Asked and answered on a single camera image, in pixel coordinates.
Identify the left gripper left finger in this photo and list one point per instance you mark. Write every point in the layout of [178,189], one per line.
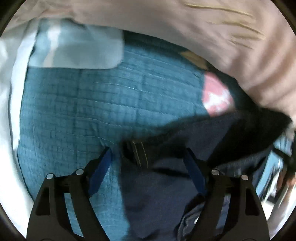
[62,209]

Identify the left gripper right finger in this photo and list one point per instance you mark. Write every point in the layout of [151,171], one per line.
[230,208]

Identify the dark navy garment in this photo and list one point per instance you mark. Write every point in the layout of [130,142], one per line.
[161,199]

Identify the teal quilted bed mat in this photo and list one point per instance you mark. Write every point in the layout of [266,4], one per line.
[68,116]

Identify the striped light blue pillow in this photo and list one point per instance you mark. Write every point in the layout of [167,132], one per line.
[66,44]

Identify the pink duvet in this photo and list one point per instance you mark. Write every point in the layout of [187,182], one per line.
[248,40]

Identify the white pillow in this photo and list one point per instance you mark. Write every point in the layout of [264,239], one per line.
[16,47]

